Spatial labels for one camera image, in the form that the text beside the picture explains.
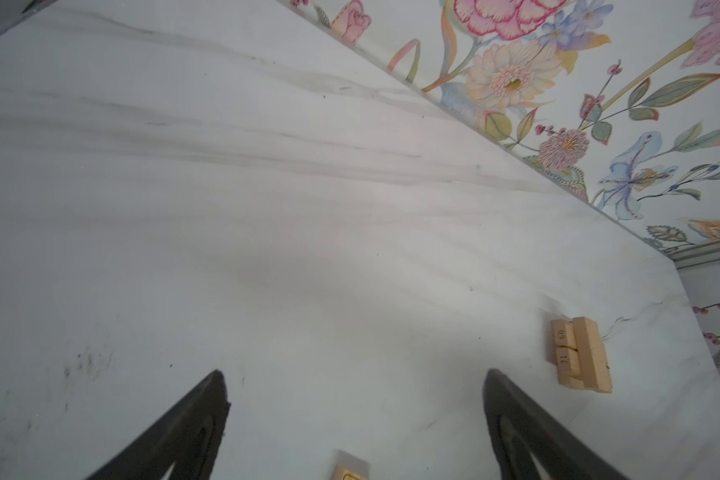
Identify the plain wood block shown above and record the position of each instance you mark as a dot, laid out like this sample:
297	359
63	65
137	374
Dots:
595	372
571	382
563	334
568	362

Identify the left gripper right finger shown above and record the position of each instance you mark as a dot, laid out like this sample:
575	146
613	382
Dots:
527	440

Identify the right corner aluminium post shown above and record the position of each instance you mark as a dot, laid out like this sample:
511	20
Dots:
697	256

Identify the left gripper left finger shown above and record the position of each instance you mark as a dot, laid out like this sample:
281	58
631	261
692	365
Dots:
183	443

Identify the printed wood block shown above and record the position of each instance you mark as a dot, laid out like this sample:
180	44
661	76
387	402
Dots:
342	472

